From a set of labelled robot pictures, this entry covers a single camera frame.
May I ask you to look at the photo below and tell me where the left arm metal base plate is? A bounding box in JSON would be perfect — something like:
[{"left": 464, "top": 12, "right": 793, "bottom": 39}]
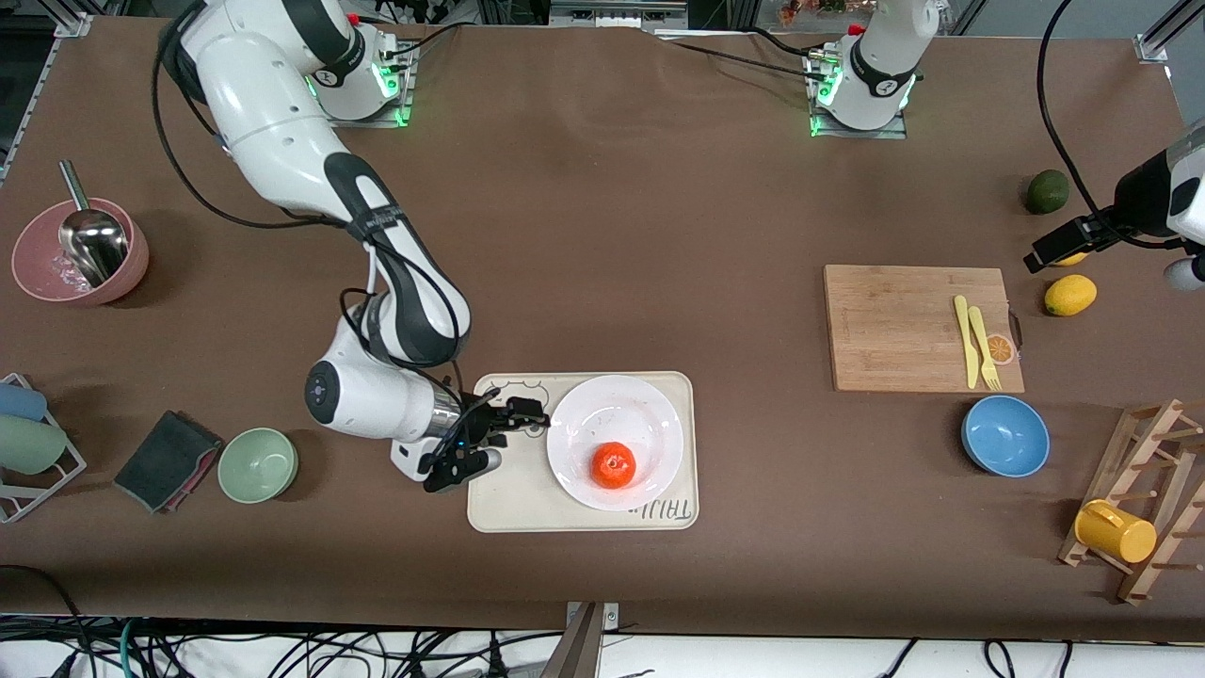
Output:
[{"left": 808, "top": 47, "right": 909, "bottom": 140}]

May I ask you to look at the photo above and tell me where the yellow plastic fork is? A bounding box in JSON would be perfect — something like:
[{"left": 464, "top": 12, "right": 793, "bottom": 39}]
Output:
[{"left": 968, "top": 306, "right": 1003, "bottom": 392}]

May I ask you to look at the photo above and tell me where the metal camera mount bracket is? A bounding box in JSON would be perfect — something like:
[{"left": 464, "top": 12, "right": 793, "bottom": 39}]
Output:
[{"left": 555, "top": 601, "right": 620, "bottom": 678}]

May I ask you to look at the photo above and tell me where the black base power cable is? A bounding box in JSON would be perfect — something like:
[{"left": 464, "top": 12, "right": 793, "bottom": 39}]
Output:
[
  {"left": 656, "top": 26, "right": 829, "bottom": 78},
  {"left": 381, "top": 21, "right": 464, "bottom": 59}
]

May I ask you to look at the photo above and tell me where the white round plate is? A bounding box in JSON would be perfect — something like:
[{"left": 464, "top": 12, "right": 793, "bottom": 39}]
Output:
[{"left": 547, "top": 375, "right": 685, "bottom": 513}]

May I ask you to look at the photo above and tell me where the white wire cup rack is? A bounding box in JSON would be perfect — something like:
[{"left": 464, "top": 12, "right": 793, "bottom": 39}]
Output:
[{"left": 0, "top": 373, "right": 88, "bottom": 525}]

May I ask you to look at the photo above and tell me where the metal scoop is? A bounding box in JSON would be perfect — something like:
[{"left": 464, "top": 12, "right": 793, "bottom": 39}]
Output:
[{"left": 58, "top": 159, "right": 131, "bottom": 289}]

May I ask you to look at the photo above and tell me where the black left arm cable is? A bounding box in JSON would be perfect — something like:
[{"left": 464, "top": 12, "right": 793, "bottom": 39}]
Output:
[{"left": 1036, "top": 0, "right": 1178, "bottom": 251}]

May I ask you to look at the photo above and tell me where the pink bowl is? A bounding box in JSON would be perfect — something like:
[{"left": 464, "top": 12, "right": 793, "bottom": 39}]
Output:
[{"left": 11, "top": 197, "right": 151, "bottom": 307}]

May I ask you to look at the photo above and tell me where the pink folded cloth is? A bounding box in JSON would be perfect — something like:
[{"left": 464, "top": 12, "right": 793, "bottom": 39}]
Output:
[{"left": 160, "top": 443, "right": 225, "bottom": 515}]

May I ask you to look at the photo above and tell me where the yellow mug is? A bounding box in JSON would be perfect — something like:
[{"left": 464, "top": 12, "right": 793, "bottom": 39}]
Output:
[{"left": 1073, "top": 499, "right": 1158, "bottom": 565}]

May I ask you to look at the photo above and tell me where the wooden mug rack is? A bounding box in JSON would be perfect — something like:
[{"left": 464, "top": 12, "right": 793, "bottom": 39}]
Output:
[{"left": 1057, "top": 398, "right": 1205, "bottom": 605}]

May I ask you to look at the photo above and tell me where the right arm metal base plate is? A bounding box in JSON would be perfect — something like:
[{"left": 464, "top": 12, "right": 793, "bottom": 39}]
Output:
[{"left": 320, "top": 42, "right": 415, "bottom": 129}]

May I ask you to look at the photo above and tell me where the cream bear print tray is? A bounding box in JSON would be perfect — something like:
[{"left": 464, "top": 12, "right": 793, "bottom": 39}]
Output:
[{"left": 467, "top": 371, "right": 700, "bottom": 535}]

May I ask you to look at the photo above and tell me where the pale green cup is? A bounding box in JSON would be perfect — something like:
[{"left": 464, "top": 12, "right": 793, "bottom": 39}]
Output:
[{"left": 0, "top": 414, "right": 69, "bottom": 476}]

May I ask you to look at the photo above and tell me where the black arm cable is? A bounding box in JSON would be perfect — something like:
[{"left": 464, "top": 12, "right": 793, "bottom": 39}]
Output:
[
  {"left": 151, "top": 0, "right": 472, "bottom": 453},
  {"left": 1036, "top": 0, "right": 1178, "bottom": 251}
]

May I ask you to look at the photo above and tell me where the orange fruit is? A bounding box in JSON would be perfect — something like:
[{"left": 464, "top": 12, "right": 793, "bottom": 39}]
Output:
[{"left": 591, "top": 442, "right": 638, "bottom": 491}]

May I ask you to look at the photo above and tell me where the light green bowl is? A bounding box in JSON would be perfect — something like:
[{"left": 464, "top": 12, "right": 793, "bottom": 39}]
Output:
[{"left": 217, "top": 428, "right": 300, "bottom": 506}]

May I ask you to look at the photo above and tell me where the dark grey folded cloth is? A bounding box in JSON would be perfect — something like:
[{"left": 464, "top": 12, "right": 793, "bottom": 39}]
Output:
[{"left": 113, "top": 410, "right": 224, "bottom": 515}]

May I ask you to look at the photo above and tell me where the aluminium table rail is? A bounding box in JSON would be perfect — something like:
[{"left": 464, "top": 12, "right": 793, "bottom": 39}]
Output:
[
  {"left": 0, "top": 13, "right": 92, "bottom": 185},
  {"left": 1134, "top": 0, "right": 1205, "bottom": 65}
]

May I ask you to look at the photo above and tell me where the blue cup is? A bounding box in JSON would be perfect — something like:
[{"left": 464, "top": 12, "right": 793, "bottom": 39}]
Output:
[{"left": 0, "top": 381, "right": 49, "bottom": 423}]

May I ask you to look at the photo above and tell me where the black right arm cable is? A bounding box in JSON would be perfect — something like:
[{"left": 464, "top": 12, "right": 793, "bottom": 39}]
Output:
[{"left": 151, "top": 0, "right": 472, "bottom": 453}]

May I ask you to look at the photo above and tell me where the dark green avocado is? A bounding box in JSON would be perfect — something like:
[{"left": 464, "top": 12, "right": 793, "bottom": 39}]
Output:
[{"left": 1024, "top": 169, "right": 1071, "bottom": 216}]

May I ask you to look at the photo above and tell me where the blue bowl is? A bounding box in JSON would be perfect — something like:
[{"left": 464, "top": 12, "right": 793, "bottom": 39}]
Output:
[{"left": 960, "top": 395, "right": 1052, "bottom": 478}]

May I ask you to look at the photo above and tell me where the black looped floor cable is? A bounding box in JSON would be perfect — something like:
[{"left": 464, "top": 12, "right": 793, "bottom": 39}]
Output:
[{"left": 0, "top": 563, "right": 95, "bottom": 678}]

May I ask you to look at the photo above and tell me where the yellow plastic knife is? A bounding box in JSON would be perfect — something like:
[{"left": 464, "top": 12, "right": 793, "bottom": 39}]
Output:
[{"left": 954, "top": 295, "right": 981, "bottom": 390}]

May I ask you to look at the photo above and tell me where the metal frame structure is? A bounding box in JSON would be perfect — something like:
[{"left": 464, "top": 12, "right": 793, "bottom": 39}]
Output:
[{"left": 475, "top": 0, "right": 745, "bottom": 34}]

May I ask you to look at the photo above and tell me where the wooden cutting board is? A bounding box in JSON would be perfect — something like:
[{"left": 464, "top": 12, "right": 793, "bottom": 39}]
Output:
[{"left": 824, "top": 265, "right": 1026, "bottom": 395}]

